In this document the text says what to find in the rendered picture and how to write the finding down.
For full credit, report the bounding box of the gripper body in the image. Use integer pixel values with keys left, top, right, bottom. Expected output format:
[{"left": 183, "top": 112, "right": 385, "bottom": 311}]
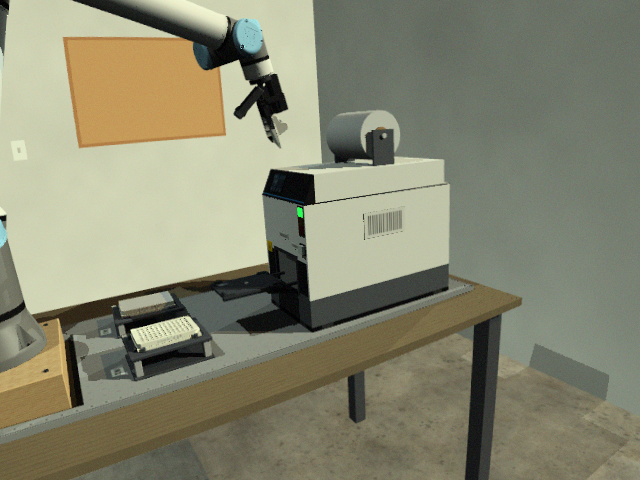
[{"left": 249, "top": 74, "right": 288, "bottom": 118}]

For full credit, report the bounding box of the white roll of foil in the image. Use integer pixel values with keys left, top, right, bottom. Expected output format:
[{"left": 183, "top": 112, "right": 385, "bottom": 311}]
[{"left": 326, "top": 110, "right": 400, "bottom": 160}]

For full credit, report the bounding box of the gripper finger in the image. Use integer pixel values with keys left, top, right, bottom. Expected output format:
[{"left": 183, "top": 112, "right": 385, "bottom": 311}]
[
  {"left": 260, "top": 115, "right": 273, "bottom": 143},
  {"left": 262, "top": 106, "right": 288, "bottom": 148}
]

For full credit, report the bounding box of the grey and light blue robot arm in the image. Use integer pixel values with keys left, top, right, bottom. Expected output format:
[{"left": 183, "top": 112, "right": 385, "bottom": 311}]
[{"left": 0, "top": 0, "right": 273, "bottom": 373}]

